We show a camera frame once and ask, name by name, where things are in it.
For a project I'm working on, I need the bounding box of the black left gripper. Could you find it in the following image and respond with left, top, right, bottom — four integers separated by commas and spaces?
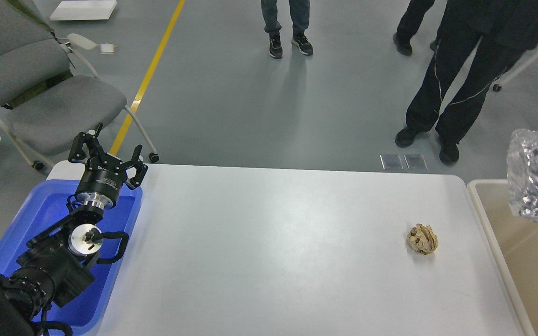
68, 123, 148, 209

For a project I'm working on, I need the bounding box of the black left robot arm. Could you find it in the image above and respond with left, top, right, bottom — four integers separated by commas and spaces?
0, 124, 148, 336

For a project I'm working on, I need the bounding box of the grey office chair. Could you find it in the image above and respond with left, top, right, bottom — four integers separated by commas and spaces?
0, 0, 159, 170

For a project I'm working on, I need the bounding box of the small white floor box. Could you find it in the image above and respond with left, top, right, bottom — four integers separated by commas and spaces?
99, 44, 115, 55

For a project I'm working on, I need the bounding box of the white flat board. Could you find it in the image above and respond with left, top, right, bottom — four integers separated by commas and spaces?
49, 0, 117, 21

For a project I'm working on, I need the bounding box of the person in blue jeans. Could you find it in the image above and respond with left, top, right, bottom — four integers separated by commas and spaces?
260, 0, 313, 59

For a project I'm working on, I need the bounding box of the left metal floor plate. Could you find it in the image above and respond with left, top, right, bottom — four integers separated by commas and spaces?
380, 154, 404, 171

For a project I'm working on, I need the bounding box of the metal floor plate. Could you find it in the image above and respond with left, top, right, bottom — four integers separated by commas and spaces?
404, 154, 428, 170
380, 154, 404, 171

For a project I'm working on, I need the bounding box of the right metal floor plate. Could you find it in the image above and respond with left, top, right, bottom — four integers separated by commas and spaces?
404, 154, 428, 170

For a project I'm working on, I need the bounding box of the crumpled brown paper ball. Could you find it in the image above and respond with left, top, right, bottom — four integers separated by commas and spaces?
406, 223, 439, 255

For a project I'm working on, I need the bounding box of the person in black tracksuit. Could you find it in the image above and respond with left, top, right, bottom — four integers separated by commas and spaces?
395, 0, 538, 165

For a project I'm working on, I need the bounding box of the beige plastic bin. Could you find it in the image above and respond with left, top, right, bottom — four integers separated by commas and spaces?
467, 180, 538, 336

